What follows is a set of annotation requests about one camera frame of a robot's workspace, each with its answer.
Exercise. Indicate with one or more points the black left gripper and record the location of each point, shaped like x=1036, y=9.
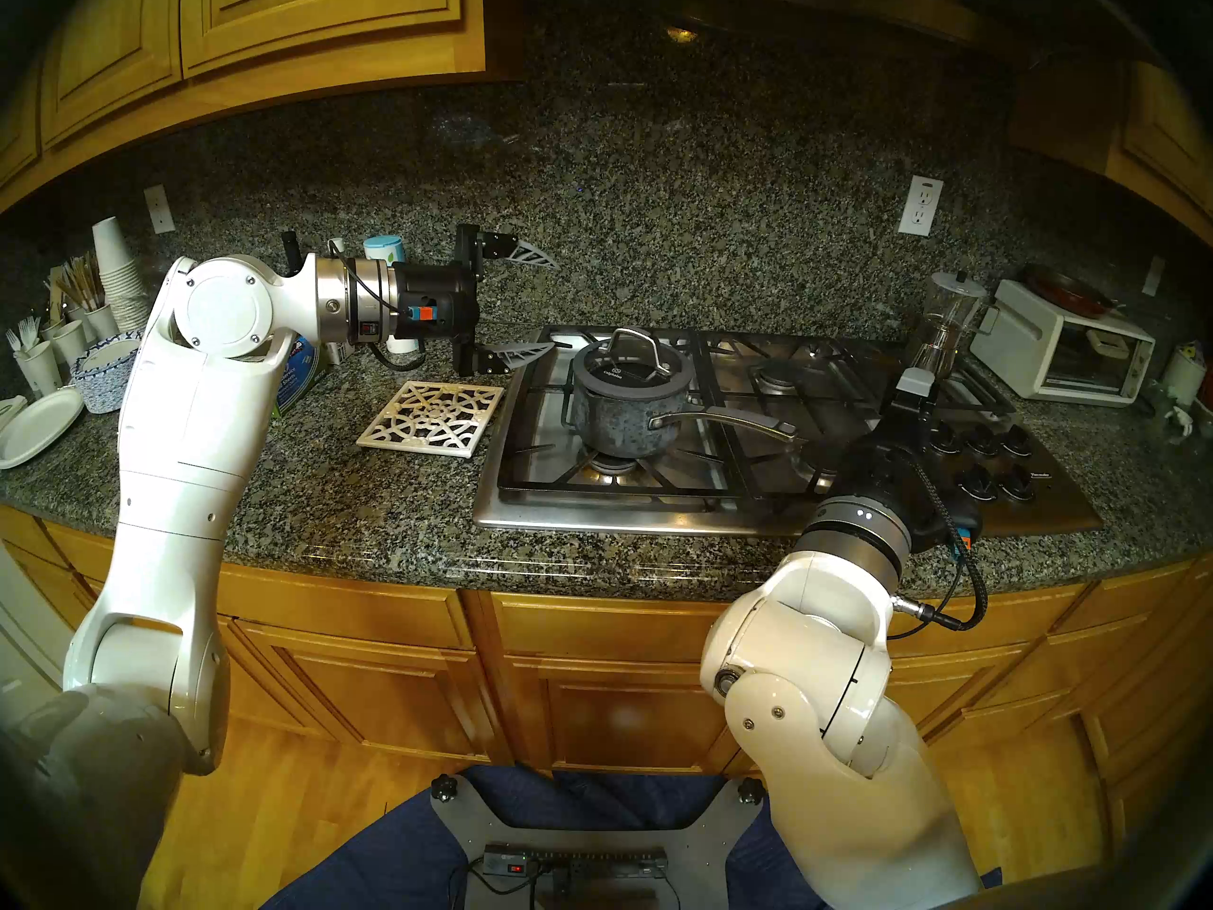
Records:
x=431, y=292

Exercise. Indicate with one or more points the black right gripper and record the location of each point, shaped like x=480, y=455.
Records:
x=900, y=482

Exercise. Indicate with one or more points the speckled grey saucepan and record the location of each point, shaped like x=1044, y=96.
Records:
x=616, y=425

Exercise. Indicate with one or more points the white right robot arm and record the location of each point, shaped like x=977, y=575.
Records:
x=805, y=652

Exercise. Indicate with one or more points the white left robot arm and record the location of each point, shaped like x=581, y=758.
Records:
x=180, y=463

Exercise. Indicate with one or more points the black stove knob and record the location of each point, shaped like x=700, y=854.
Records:
x=978, y=486
x=981, y=441
x=1017, y=483
x=1016, y=441
x=945, y=436

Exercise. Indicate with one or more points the black cast-iron stove grate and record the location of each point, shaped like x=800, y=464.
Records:
x=768, y=493
x=995, y=401
x=654, y=490

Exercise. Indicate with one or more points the blue white leaf-print canister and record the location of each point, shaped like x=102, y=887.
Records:
x=384, y=249

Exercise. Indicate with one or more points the white cutout pattern trivet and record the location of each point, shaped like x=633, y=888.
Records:
x=431, y=420

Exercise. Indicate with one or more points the glass and chrome coffee maker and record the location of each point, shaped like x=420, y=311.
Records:
x=948, y=311

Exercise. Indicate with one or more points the small white carton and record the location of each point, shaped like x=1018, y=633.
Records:
x=339, y=352

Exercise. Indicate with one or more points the white toaster oven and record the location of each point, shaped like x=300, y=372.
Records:
x=1023, y=335

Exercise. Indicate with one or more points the blue aluminium foil box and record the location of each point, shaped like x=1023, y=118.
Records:
x=301, y=377

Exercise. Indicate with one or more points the dark wine bottle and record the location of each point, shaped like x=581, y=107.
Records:
x=291, y=249

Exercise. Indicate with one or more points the stainless steel gas cooktop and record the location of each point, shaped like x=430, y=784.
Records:
x=606, y=521

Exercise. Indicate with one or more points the red frying pan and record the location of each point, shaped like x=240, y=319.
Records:
x=1071, y=292

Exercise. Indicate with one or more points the white mug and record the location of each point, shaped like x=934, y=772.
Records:
x=1183, y=377

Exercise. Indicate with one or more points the black base knob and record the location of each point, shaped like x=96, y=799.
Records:
x=751, y=790
x=443, y=787

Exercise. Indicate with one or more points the wooden upper cabinet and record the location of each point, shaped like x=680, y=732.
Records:
x=284, y=17
x=1156, y=131

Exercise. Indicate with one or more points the wooden lower cabinets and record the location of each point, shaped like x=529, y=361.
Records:
x=588, y=709

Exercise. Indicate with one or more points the stack of white paper cups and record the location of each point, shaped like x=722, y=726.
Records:
x=118, y=273

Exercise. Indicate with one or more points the white paper cup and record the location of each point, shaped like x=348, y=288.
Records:
x=40, y=368
x=68, y=341
x=100, y=322

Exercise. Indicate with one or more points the blue patterned paper bowls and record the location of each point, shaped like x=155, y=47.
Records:
x=104, y=387

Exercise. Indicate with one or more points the bunch of wooden stirrers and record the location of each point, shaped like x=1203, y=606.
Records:
x=83, y=282

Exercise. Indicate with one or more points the bunch of white plastic forks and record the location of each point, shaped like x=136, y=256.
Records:
x=24, y=332

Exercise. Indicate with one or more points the white paper plates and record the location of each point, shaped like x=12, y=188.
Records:
x=38, y=429

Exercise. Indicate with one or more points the blue moving blanket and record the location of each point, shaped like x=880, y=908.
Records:
x=379, y=861

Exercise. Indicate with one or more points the white appliance front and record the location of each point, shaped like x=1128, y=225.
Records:
x=24, y=633

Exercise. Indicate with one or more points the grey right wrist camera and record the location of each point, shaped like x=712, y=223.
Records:
x=915, y=387

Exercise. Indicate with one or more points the white wall power outlet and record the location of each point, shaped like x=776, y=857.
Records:
x=921, y=207

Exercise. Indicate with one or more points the white wall switch plate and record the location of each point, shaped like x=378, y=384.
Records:
x=1154, y=276
x=159, y=209

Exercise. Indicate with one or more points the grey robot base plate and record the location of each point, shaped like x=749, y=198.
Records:
x=701, y=842

